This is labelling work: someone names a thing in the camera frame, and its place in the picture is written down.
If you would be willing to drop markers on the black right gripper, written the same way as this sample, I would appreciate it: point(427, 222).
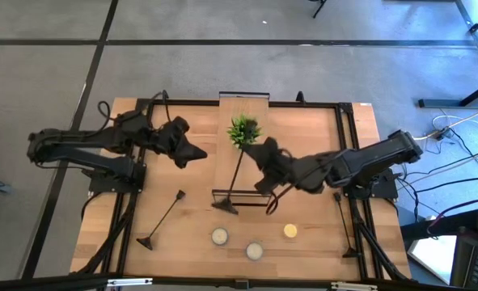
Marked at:
point(281, 165)

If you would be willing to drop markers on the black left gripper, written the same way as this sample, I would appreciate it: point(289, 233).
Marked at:
point(170, 137)

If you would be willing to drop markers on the black metal candlestick holder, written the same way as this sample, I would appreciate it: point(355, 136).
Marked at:
point(224, 207)
point(145, 242)
point(350, 254)

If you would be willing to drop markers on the silver metal bracket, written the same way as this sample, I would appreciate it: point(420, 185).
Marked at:
point(354, 286)
point(129, 282)

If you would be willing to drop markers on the black desk foot bar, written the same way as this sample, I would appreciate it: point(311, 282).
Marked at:
point(436, 103)

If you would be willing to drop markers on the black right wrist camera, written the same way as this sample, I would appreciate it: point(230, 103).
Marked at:
point(265, 186)

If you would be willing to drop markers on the black power adapter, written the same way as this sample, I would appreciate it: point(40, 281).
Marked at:
point(442, 133)

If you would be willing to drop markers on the black chair leg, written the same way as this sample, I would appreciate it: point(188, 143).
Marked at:
point(319, 8)

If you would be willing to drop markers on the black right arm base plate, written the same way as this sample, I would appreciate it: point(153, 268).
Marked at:
point(386, 190)

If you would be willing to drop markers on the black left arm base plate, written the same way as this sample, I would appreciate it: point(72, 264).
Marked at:
point(101, 184)

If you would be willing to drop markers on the yellow pillar candle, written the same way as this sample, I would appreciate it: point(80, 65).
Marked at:
point(290, 230)

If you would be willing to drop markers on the black rig crossbar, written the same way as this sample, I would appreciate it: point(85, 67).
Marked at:
point(40, 283)

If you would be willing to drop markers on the wooden shelf black metal frame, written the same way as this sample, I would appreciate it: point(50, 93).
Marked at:
point(222, 133)

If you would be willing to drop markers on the green artificial plant white pot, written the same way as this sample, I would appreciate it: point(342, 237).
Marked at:
point(244, 131)

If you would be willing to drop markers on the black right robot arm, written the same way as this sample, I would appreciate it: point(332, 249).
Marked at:
point(368, 161)

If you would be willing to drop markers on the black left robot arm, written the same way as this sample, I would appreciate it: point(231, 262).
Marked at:
point(81, 143)

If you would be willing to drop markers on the white board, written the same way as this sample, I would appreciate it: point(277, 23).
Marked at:
point(432, 254)

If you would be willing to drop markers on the black aluminium table frame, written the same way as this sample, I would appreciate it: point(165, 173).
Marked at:
point(303, 104)

